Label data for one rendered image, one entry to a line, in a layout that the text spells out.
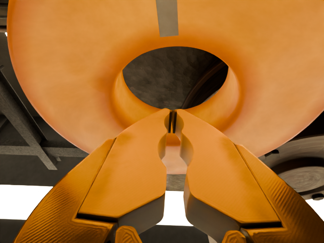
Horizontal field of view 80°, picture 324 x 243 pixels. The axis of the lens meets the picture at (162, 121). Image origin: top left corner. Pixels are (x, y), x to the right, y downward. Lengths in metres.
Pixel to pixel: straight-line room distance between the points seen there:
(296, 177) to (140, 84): 0.41
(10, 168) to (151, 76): 9.24
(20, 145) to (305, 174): 6.17
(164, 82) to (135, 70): 0.08
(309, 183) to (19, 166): 9.35
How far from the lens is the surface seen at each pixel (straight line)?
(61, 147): 5.74
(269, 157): 0.38
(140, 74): 0.52
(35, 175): 8.93
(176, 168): 0.15
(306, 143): 0.39
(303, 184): 0.51
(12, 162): 9.79
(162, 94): 0.56
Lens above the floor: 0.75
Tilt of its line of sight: 47 degrees up
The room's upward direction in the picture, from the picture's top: 178 degrees counter-clockwise
